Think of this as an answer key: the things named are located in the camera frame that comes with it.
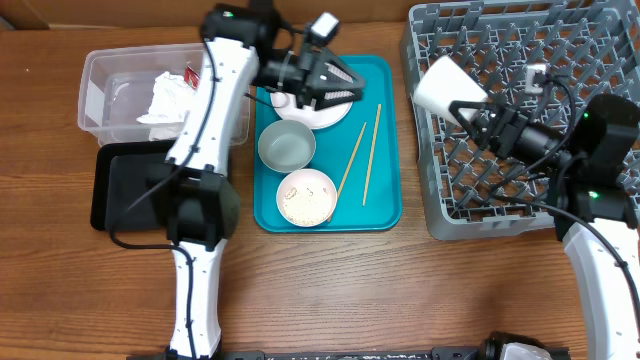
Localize grey-white bowl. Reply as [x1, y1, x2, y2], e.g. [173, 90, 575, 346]
[257, 120, 316, 173]

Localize wooden chopstick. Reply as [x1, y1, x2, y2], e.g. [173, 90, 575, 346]
[327, 122, 367, 222]
[362, 104, 382, 207]

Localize red snack wrapper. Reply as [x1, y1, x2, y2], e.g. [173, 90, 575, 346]
[183, 66, 200, 90]

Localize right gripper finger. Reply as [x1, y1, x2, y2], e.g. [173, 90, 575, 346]
[469, 122, 493, 150]
[448, 100, 499, 125]

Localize pink bowl with rice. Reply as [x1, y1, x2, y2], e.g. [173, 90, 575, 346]
[276, 168, 338, 228]

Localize clear plastic bin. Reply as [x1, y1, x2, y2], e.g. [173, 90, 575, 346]
[77, 41, 251, 147]

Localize left wooden chopstick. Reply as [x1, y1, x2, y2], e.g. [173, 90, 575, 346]
[327, 122, 367, 222]

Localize grey dishwasher rack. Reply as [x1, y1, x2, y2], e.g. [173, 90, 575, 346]
[401, 0, 639, 240]

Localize right wooden chopstick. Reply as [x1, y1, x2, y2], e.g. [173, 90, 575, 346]
[362, 104, 382, 207]

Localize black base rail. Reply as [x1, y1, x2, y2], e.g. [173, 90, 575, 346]
[222, 346, 479, 360]

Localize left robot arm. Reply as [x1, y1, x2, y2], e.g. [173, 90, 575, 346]
[152, 1, 365, 359]

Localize white round plate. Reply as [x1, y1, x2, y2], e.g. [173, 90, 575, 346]
[270, 92, 353, 130]

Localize black plastic tray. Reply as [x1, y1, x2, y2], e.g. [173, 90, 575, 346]
[90, 140, 174, 231]

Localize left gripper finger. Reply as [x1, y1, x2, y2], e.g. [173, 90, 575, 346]
[319, 48, 366, 90]
[312, 88, 363, 111]

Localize white paper cup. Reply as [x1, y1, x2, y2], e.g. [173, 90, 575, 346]
[412, 56, 488, 126]

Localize white napkin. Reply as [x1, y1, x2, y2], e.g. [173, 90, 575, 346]
[137, 71, 196, 141]

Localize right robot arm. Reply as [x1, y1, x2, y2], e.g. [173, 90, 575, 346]
[449, 94, 639, 359]

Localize teal serving tray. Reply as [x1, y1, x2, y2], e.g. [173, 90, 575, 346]
[253, 55, 402, 233]

